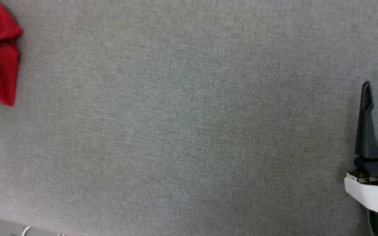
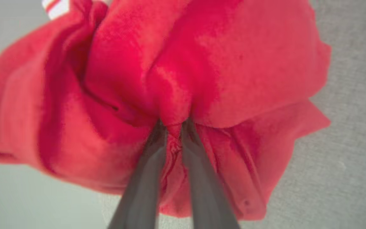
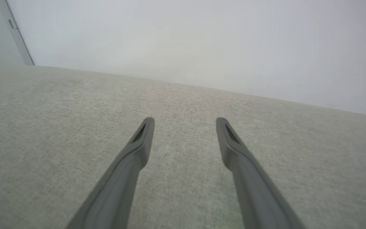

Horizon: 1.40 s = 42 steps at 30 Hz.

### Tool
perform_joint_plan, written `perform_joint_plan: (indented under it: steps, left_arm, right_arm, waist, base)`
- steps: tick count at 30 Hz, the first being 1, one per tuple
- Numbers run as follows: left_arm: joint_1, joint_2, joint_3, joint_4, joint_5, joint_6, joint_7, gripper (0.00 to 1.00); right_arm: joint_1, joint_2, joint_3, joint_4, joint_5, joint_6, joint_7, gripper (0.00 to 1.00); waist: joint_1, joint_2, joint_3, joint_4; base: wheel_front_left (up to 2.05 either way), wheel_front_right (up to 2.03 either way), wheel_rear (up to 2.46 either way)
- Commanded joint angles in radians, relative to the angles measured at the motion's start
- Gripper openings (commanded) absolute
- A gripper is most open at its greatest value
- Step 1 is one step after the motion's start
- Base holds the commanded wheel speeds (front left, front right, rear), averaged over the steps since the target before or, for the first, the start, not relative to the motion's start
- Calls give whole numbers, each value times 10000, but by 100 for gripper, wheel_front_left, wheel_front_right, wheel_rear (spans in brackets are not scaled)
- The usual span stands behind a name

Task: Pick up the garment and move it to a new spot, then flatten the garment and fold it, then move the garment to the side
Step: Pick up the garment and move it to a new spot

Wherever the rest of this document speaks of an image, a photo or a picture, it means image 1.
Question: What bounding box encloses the right gripper white and black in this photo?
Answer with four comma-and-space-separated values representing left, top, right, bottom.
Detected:
344, 81, 378, 217

